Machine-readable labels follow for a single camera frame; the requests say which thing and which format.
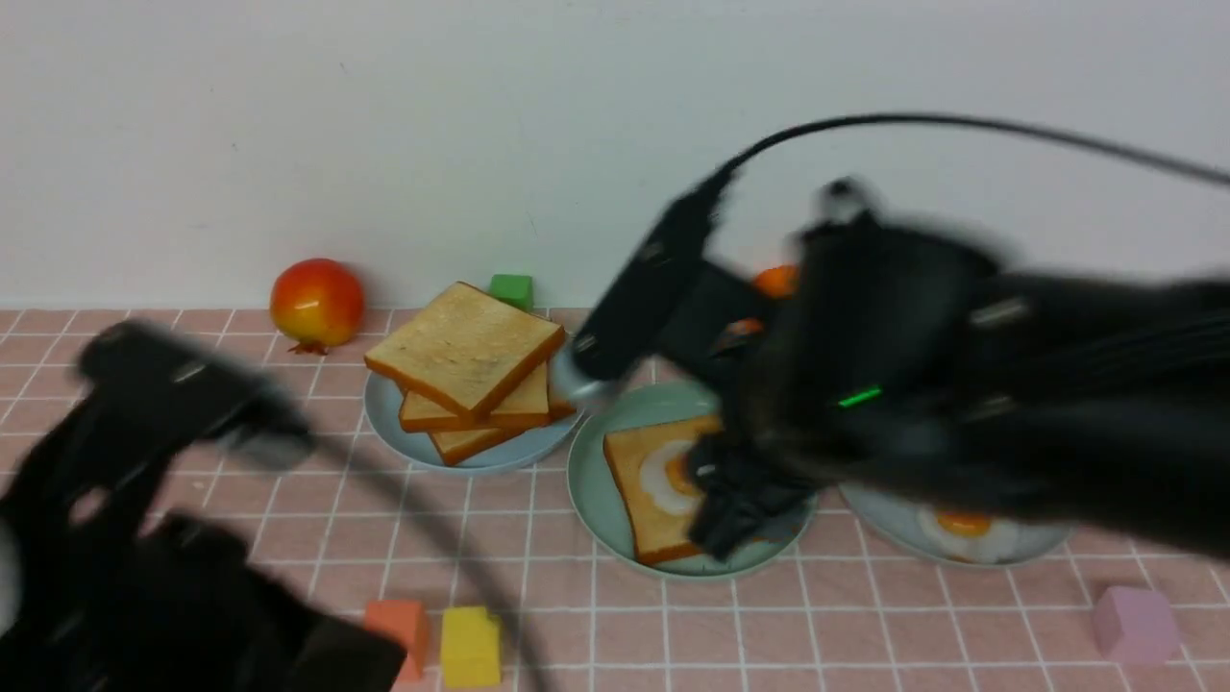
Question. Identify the red apple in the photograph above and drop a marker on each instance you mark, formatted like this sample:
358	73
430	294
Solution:
318	304

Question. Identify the green centre plate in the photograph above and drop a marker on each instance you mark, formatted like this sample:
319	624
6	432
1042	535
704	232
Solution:
595	497

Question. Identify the pink block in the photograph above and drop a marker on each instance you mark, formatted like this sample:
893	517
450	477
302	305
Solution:
1135	626

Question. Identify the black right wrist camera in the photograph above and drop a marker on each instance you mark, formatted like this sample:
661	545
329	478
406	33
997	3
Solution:
668	301

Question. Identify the toast slice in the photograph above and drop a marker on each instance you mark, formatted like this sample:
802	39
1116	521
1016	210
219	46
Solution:
465	351
453	447
532	404
658	541

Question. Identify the yellow block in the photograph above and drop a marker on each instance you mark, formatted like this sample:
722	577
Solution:
471	649

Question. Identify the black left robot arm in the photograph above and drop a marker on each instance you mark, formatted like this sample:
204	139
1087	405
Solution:
95	600

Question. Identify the pink checkered tablecloth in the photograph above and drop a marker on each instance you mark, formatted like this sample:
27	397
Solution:
840	611

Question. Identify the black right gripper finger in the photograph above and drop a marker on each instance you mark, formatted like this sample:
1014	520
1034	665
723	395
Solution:
745	496

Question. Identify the grey-blue egg plate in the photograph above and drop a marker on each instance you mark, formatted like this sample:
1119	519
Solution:
895	520

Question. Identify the orange block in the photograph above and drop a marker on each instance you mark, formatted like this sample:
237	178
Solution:
407	622

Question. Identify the green block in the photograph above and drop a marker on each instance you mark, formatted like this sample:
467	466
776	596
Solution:
513	289

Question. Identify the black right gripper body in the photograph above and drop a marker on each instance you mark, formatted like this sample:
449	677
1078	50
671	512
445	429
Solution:
856	378

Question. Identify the light blue bread plate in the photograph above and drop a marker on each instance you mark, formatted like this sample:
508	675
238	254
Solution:
497	453

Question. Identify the orange fruit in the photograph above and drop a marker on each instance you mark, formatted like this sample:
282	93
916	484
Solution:
777	282

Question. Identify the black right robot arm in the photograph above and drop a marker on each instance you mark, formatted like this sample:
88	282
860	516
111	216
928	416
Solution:
1107	400

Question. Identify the fried egg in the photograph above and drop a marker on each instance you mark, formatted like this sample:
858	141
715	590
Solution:
665	477
961	536

